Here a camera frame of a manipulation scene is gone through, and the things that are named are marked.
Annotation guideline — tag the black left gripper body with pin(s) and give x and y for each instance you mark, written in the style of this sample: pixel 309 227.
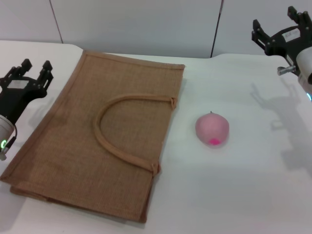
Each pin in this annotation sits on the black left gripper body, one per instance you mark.
pixel 14 95

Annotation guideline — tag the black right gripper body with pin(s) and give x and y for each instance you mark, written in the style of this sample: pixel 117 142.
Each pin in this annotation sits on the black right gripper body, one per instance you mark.
pixel 285 44

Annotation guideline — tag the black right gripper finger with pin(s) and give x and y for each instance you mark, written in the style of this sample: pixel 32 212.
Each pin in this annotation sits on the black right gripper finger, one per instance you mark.
pixel 259 34
pixel 301 19

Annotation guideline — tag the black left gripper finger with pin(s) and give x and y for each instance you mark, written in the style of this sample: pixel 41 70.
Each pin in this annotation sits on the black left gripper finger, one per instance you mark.
pixel 23 67
pixel 45 74

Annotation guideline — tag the brown woven jute handbag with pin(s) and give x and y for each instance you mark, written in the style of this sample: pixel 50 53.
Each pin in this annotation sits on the brown woven jute handbag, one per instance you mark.
pixel 73 146

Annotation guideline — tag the pink peach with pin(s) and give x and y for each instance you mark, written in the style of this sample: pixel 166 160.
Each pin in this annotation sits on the pink peach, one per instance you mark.
pixel 212 126

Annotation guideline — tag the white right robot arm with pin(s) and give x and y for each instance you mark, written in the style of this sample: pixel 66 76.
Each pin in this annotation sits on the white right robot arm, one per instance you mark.
pixel 309 93

